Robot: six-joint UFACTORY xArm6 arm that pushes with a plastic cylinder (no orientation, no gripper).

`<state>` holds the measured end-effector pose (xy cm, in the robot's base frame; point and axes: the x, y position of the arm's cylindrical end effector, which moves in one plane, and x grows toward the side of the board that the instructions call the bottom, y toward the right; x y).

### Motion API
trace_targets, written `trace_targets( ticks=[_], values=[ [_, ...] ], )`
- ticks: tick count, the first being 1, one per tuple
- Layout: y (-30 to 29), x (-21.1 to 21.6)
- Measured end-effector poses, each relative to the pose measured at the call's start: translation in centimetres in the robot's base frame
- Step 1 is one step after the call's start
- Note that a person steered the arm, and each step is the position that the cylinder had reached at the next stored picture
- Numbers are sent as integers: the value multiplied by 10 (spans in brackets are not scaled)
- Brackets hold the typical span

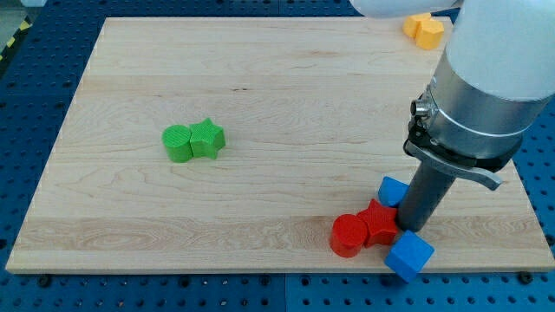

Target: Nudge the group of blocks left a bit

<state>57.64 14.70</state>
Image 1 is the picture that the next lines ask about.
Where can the yellow hexagon block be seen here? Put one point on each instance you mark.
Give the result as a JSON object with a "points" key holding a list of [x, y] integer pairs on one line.
{"points": [[429, 33]]}

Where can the blue cube block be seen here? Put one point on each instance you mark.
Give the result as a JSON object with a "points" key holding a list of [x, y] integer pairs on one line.
{"points": [[408, 256]]}

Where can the red cylinder block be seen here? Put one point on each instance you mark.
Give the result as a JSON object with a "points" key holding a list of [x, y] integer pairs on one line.
{"points": [[348, 234]]}

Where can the green star block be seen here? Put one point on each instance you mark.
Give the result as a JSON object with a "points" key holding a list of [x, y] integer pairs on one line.
{"points": [[206, 139]]}

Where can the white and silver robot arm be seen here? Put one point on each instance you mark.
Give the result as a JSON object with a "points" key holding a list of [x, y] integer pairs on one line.
{"points": [[493, 79]]}

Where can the red star block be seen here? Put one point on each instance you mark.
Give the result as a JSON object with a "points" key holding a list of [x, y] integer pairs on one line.
{"points": [[380, 222]]}

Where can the green cylinder block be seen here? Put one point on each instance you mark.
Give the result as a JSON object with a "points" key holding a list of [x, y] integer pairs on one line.
{"points": [[176, 140]]}

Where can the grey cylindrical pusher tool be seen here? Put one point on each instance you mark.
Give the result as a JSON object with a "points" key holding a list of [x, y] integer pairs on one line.
{"points": [[426, 190]]}

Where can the yellow block at rear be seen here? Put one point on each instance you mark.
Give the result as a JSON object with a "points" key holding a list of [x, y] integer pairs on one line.
{"points": [[412, 23]]}

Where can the light wooden board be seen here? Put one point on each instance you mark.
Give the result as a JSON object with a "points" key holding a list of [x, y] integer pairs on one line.
{"points": [[315, 113]]}

